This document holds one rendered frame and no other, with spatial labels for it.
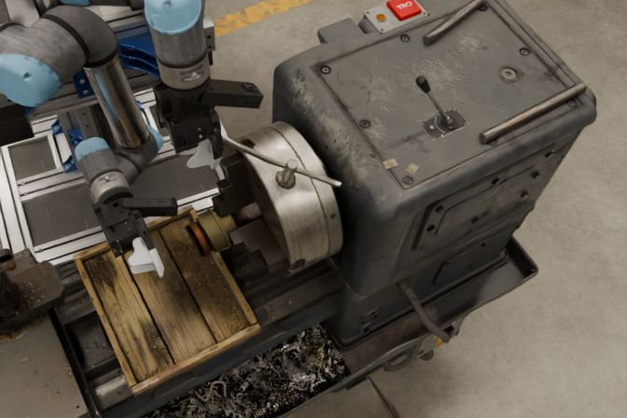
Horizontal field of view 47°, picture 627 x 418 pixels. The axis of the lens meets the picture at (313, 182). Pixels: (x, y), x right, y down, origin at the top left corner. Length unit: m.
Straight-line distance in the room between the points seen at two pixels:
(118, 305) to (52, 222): 0.98
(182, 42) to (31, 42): 0.44
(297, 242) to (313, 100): 0.30
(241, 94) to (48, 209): 1.58
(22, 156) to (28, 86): 1.42
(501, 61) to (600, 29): 2.16
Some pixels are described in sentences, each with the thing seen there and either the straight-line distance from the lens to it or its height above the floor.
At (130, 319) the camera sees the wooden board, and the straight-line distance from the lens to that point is 1.66.
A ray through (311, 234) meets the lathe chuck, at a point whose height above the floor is 1.15.
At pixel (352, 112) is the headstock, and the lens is 1.47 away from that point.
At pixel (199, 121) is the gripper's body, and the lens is 1.13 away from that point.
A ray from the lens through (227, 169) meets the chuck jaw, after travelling 1.44.
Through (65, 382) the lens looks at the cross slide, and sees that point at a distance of 1.55.
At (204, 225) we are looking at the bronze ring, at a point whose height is 1.12.
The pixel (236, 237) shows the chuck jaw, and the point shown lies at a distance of 1.48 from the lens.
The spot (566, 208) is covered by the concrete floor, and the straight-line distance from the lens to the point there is 3.05.
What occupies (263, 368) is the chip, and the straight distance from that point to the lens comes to 1.93.
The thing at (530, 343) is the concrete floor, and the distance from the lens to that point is 2.73.
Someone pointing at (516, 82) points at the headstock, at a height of 1.26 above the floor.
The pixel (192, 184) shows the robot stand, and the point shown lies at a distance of 2.61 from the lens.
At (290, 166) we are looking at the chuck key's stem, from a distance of 1.31.
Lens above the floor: 2.41
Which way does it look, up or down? 57 degrees down
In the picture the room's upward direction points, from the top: 7 degrees clockwise
